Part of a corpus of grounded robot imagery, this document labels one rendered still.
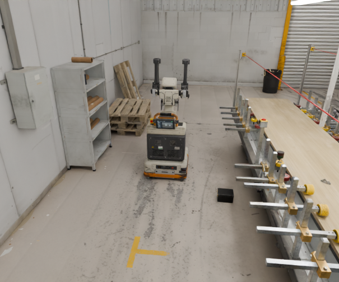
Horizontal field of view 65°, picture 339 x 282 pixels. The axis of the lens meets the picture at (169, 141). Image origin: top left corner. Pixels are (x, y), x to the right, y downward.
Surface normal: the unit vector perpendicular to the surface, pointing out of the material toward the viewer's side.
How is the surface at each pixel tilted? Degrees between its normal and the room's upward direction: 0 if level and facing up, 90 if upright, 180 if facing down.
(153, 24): 90
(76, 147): 90
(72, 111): 90
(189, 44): 90
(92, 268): 0
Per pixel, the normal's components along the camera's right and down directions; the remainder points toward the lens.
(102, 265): 0.00, -0.91
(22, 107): -0.10, 0.41
